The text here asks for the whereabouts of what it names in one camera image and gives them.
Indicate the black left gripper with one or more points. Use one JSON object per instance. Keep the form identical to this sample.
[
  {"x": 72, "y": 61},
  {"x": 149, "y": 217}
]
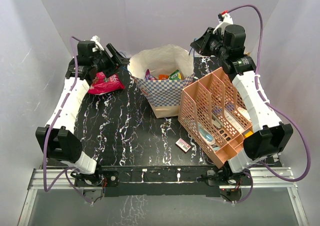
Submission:
[{"x": 115, "y": 62}]

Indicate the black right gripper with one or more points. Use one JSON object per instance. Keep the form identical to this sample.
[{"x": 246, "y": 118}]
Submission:
[{"x": 201, "y": 44}]

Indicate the pink snack bag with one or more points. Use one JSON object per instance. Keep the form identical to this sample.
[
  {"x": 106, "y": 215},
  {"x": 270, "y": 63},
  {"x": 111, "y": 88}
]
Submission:
[{"x": 103, "y": 85}]

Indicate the checkered paper bag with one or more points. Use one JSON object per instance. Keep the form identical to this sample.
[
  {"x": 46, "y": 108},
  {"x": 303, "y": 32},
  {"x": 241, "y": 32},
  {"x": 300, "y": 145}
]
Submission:
[{"x": 164, "y": 96}]

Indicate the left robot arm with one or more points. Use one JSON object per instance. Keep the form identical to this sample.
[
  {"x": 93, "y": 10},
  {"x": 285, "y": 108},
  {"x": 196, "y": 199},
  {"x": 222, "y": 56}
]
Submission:
[{"x": 56, "y": 139}]

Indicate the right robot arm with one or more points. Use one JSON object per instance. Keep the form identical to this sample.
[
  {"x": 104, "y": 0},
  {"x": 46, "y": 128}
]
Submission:
[{"x": 270, "y": 135}]

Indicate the blue snack packet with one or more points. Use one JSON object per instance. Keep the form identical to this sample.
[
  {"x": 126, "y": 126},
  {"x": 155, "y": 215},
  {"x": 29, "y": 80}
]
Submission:
[{"x": 148, "y": 75}]

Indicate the orange snack packet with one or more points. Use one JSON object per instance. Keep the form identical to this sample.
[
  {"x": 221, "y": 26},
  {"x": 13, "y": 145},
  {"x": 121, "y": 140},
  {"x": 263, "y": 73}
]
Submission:
[{"x": 163, "y": 77}]

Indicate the green snack packet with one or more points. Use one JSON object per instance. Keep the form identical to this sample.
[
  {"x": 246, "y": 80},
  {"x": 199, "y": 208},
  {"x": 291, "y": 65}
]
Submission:
[{"x": 176, "y": 75}]

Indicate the pink mesh file organizer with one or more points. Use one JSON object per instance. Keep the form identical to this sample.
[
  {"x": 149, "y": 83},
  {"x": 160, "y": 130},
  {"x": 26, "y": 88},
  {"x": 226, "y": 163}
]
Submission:
[{"x": 216, "y": 104}]

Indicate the yellow object in organizer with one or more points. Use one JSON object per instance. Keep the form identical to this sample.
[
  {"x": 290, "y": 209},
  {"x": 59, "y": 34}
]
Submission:
[{"x": 247, "y": 134}]

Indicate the blue tape dispenser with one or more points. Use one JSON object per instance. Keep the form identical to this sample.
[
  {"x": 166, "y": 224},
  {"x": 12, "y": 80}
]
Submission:
[{"x": 206, "y": 135}]

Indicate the small red white box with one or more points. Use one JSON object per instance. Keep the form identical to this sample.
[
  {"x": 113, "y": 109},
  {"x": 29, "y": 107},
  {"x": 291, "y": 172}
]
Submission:
[{"x": 184, "y": 146}]

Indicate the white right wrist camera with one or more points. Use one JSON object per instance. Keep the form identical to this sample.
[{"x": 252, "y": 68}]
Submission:
[{"x": 224, "y": 20}]

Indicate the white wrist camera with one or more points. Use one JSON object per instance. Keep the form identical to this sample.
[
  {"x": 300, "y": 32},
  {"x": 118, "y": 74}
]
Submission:
[
  {"x": 98, "y": 45},
  {"x": 224, "y": 20}
]

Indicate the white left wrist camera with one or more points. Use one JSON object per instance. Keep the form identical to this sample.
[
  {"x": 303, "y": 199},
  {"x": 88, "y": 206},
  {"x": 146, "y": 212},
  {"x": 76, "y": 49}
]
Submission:
[{"x": 98, "y": 45}]

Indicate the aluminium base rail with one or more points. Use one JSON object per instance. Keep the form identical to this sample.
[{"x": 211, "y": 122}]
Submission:
[{"x": 162, "y": 196}]

